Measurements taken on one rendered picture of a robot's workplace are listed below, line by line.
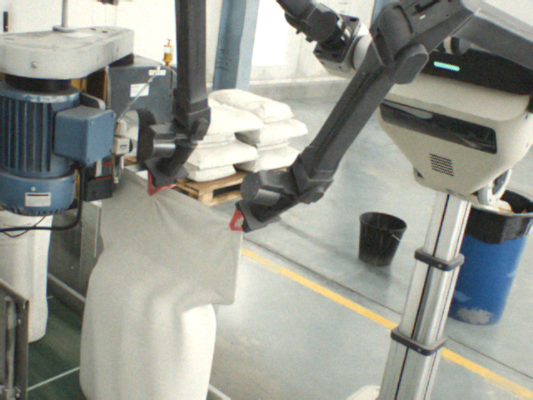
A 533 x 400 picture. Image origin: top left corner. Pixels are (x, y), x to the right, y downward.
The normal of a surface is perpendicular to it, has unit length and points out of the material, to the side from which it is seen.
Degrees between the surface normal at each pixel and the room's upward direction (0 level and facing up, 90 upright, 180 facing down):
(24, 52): 90
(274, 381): 0
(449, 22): 127
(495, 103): 40
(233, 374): 0
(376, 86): 132
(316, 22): 105
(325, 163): 117
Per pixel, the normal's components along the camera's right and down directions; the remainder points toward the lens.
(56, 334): 0.14, -0.93
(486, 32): 0.27, 0.81
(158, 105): 0.75, 0.32
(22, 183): -0.05, 0.36
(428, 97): -0.30, -0.61
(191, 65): 0.55, 0.58
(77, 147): -0.28, 0.28
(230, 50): -0.64, 0.16
